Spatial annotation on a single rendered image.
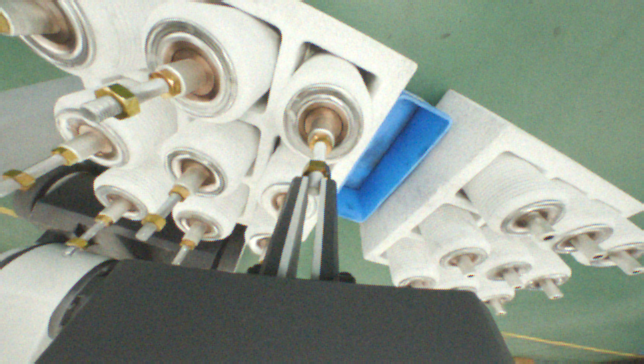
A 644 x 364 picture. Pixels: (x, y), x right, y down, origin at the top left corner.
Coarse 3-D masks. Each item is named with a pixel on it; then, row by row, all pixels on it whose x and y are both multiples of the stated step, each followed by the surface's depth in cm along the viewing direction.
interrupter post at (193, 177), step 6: (192, 168) 22; (198, 168) 22; (186, 174) 21; (192, 174) 21; (198, 174) 21; (204, 174) 22; (180, 180) 20; (186, 180) 20; (192, 180) 21; (198, 180) 21; (180, 186) 20; (186, 186) 20; (192, 186) 20; (198, 186) 21; (192, 192) 20
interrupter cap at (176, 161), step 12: (168, 156) 21; (180, 156) 21; (192, 156) 20; (204, 156) 20; (168, 168) 22; (180, 168) 22; (204, 168) 22; (216, 168) 21; (204, 180) 23; (216, 180) 23; (204, 192) 24; (216, 192) 24
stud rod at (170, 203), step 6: (168, 198) 19; (174, 198) 19; (180, 198) 19; (168, 204) 18; (174, 204) 19; (162, 210) 18; (168, 210) 18; (162, 216) 17; (144, 228) 16; (150, 228) 16; (156, 228) 17; (138, 234) 15; (144, 234) 16; (150, 234) 16; (144, 240) 16
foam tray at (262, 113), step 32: (192, 0) 18; (224, 0) 17; (256, 0) 17; (288, 0) 17; (288, 32) 19; (320, 32) 18; (352, 32) 18; (288, 64) 21; (384, 64) 20; (416, 64) 20; (384, 96) 22; (256, 160) 29; (352, 160) 28
